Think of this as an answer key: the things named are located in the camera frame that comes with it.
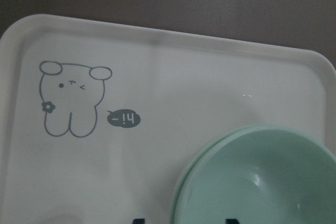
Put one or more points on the green bowl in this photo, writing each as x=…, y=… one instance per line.
x=262, y=176
x=218, y=142

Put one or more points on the green bowl on tray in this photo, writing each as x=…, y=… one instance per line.
x=218, y=142

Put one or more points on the cream tray with bear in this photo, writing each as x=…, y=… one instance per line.
x=108, y=123

